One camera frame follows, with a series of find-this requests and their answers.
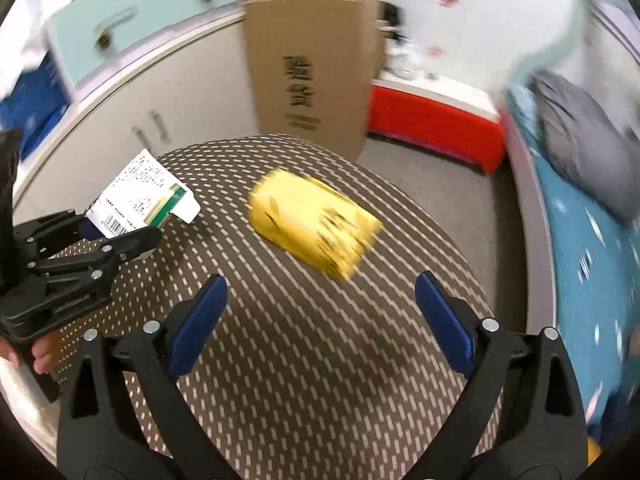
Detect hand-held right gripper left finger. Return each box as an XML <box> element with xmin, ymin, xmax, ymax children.
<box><xmin>56</xmin><ymin>274</ymin><xmax>236</xmax><ymax>480</ymax></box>

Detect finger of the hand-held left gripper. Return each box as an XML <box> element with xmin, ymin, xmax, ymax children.
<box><xmin>29</xmin><ymin>225</ymin><xmax>163</xmax><ymax>282</ymax></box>
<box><xmin>15</xmin><ymin>209</ymin><xmax>102</xmax><ymax>257</ymax></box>

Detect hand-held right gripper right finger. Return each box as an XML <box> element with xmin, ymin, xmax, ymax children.
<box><xmin>405</xmin><ymin>270</ymin><xmax>588</xmax><ymax>480</ymax></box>

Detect white green box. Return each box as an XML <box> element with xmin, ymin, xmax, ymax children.
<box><xmin>85</xmin><ymin>148</ymin><xmax>202</xmax><ymax>238</ymax></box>

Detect yellow paper bag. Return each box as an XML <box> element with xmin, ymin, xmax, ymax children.
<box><xmin>248</xmin><ymin>170</ymin><xmax>385</xmax><ymax>278</ymax></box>

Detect person's left hand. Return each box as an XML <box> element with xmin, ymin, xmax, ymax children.
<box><xmin>0</xmin><ymin>332</ymin><xmax>66</xmax><ymax>376</ymax></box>

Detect blue bag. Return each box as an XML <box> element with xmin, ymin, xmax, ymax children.
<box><xmin>0</xmin><ymin>55</ymin><xmax>71</xmax><ymax>161</ymax></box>

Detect teal quilted mattress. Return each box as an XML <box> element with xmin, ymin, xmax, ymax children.
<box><xmin>505</xmin><ymin>85</ymin><xmax>640</xmax><ymax>441</ymax></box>

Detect white low cabinet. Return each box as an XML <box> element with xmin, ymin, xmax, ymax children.
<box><xmin>12</xmin><ymin>10</ymin><xmax>261</xmax><ymax>211</ymax></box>

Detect large white plastic bag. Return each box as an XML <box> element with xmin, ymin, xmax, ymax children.
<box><xmin>0</xmin><ymin>0</ymin><xmax>56</xmax><ymax>96</ymax></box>

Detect red storage box white lid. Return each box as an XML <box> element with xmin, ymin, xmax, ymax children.
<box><xmin>366</xmin><ymin>72</ymin><xmax>507</xmax><ymax>175</ymax></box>

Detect grey quilt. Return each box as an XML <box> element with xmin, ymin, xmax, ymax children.
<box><xmin>530</xmin><ymin>71</ymin><xmax>640</xmax><ymax>221</ymax></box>

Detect teal drawer cabinet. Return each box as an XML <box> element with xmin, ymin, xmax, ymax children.
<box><xmin>45</xmin><ymin>0</ymin><xmax>246</xmax><ymax>101</ymax></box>

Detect brown cardboard box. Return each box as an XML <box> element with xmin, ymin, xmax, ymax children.
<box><xmin>243</xmin><ymin>0</ymin><xmax>381</xmax><ymax>163</ymax></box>

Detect small white plastic bag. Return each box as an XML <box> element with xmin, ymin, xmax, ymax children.
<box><xmin>387</xmin><ymin>35</ymin><xmax>436</xmax><ymax>81</ymax></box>

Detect white wardrobe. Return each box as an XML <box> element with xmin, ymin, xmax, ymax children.
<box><xmin>370</xmin><ymin>0</ymin><xmax>586</xmax><ymax>91</ymax></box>

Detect black bag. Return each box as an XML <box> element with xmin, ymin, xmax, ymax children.
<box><xmin>377</xmin><ymin>2</ymin><xmax>406</xmax><ymax>41</ymax></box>

